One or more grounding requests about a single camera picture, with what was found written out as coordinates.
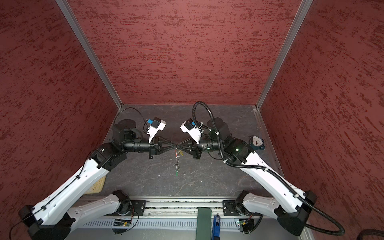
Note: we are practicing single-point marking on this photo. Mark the left circuit board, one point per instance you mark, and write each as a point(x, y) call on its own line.
point(121, 223)

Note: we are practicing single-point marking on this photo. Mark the right aluminium corner post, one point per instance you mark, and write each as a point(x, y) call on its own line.
point(291, 35)

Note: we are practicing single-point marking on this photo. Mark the right circuit board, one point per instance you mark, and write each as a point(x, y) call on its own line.
point(246, 226)

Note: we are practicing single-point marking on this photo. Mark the blue device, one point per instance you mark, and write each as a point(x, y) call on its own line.
point(216, 227)

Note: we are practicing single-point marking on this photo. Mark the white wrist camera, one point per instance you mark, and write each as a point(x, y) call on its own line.
point(155, 125)
point(194, 130)

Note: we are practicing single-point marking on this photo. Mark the aluminium corner post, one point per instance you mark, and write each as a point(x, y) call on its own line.
point(79, 33)
point(291, 35)

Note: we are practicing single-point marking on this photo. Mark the left aluminium corner post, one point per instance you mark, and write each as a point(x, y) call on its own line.
point(79, 33)

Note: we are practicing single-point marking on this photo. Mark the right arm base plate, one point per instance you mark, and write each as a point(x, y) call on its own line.
point(233, 208)

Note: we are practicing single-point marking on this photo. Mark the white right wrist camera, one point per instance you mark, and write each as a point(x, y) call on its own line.
point(194, 130)

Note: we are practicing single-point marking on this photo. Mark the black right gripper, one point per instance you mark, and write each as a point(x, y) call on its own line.
point(196, 152)

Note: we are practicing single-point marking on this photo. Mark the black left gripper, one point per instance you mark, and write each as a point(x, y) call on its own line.
point(154, 147)

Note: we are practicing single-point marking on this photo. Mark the dark green block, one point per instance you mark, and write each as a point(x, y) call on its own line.
point(204, 221)

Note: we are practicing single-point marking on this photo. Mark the aluminium front rail frame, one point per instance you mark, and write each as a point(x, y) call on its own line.
point(159, 213)

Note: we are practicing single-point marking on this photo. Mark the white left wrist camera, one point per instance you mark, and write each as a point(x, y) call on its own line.
point(155, 125)

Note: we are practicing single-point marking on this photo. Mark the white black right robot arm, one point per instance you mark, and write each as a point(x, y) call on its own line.
point(289, 205)

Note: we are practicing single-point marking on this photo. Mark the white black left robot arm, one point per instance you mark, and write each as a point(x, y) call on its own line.
point(54, 218)

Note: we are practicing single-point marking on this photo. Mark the teal kitchen scale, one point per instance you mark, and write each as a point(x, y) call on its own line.
point(257, 143)

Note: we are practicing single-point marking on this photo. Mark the circuit board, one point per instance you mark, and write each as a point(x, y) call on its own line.
point(246, 226)
point(121, 223)

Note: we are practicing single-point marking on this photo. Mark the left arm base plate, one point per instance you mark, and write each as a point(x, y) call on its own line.
point(136, 207)

